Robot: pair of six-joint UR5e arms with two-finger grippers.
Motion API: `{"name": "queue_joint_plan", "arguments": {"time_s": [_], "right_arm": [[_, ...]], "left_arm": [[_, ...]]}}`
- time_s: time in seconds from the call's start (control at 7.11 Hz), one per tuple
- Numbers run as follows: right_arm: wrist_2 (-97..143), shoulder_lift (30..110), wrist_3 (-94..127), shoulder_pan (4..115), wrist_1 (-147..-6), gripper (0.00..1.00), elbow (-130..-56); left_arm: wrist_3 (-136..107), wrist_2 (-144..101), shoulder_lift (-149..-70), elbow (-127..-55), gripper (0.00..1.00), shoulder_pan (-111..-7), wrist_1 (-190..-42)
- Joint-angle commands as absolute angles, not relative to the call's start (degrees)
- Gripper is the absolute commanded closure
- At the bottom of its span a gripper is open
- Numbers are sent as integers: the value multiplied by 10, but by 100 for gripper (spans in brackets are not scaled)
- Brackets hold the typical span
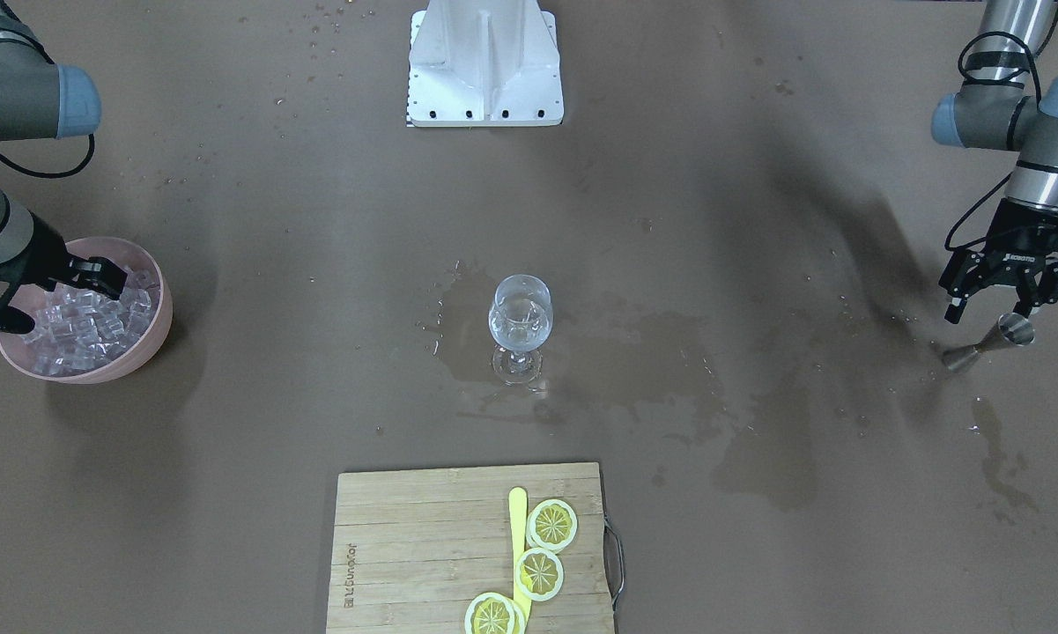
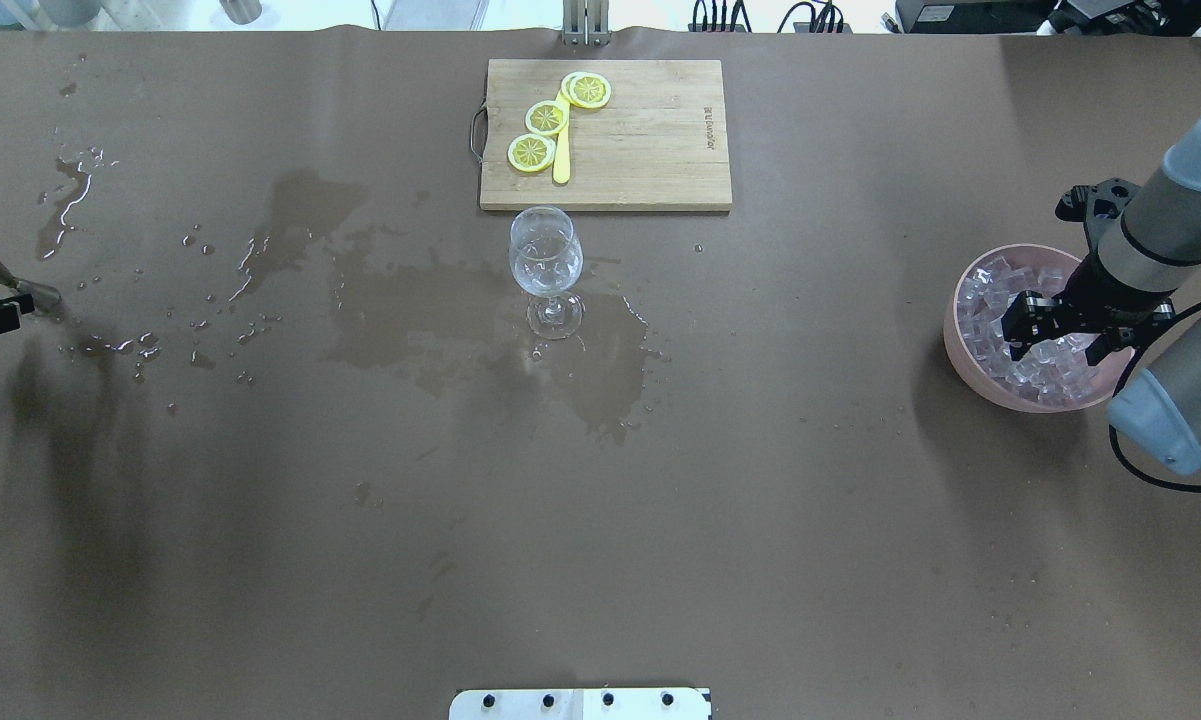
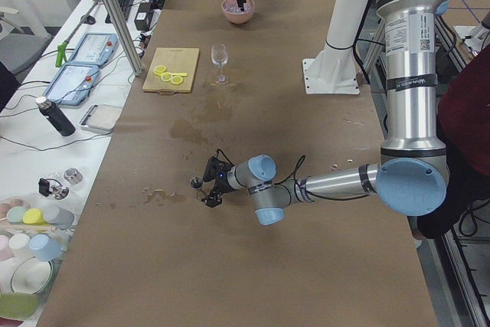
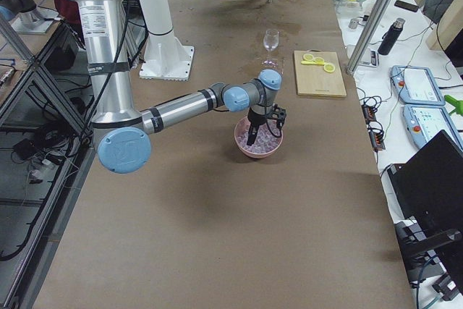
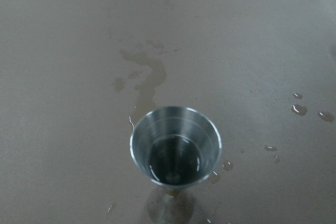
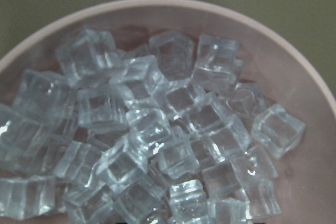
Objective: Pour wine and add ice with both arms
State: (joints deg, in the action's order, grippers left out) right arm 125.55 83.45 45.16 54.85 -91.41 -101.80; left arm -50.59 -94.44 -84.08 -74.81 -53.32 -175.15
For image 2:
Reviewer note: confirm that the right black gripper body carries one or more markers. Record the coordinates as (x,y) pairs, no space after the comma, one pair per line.
(1100,291)

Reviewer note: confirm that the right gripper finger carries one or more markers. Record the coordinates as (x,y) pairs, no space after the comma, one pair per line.
(1103,345)
(1019,338)

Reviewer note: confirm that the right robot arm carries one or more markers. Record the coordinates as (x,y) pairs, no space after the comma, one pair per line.
(1144,243)

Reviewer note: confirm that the pink bowl of ice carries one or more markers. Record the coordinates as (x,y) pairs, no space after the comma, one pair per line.
(1034,368)

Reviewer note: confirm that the clear wine glass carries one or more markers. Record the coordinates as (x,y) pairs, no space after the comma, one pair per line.
(546,259)

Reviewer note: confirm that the bamboo cutting board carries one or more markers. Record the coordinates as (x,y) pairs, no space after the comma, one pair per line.
(660,144)

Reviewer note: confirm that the lemon slice far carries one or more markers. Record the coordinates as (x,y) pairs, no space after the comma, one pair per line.
(587,90)

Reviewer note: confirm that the lemon slice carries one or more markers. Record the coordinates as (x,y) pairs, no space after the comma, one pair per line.
(547,118)
(531,153)
(587,90)

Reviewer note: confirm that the lemon slice middle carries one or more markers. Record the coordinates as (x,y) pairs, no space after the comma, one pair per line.
(547,118)

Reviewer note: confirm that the lemon slice near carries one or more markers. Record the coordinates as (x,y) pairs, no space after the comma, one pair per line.
(531,153)

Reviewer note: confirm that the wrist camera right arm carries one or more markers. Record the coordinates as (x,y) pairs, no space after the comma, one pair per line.
(1096,206)

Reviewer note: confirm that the aluminium frame post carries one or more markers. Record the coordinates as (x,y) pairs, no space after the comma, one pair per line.
(586,23)

